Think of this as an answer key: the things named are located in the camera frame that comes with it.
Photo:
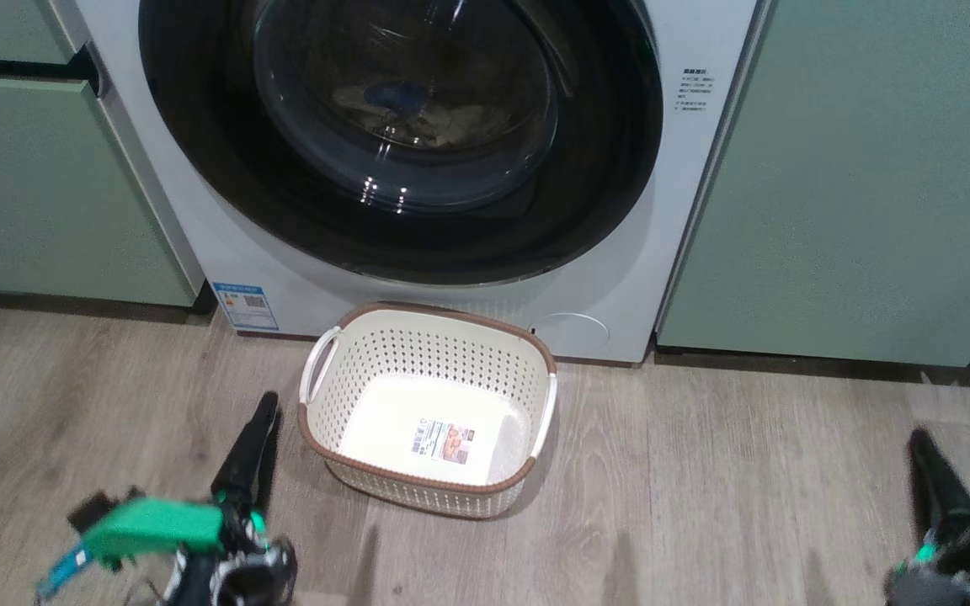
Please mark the white product label sticker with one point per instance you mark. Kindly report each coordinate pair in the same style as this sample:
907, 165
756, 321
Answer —
443, 441

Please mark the green cabinet door beside drawer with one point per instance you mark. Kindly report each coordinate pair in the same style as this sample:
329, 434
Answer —
39, 185

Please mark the black round glass washer door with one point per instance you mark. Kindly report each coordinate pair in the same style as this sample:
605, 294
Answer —
199, 168

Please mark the green cabinet right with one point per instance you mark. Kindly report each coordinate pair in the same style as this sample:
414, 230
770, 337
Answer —
855, 185

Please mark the cream perforated basket brown rim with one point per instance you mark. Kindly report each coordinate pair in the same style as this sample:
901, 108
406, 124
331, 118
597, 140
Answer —
451, 353

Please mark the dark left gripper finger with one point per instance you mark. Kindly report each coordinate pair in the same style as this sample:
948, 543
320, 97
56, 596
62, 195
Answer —
247, 454

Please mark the cream garment with blue trim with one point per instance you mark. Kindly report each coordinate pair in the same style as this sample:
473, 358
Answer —
451, 126

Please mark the dark cabinet plinth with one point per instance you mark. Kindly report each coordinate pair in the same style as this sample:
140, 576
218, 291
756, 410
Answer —
47, 301
830, 367

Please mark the white front-load washing machine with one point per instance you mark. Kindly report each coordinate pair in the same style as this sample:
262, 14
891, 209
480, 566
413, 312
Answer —
662, 252

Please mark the round white filter cover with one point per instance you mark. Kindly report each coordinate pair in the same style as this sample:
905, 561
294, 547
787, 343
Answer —
578, 337

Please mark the blue white energy sticker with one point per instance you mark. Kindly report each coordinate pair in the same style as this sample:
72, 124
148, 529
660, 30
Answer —
246, 306

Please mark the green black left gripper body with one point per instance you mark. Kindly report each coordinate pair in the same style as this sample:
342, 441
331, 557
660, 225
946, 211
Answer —
157, 526

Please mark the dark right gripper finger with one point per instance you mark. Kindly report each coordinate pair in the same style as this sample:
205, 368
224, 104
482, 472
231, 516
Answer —
944, 492

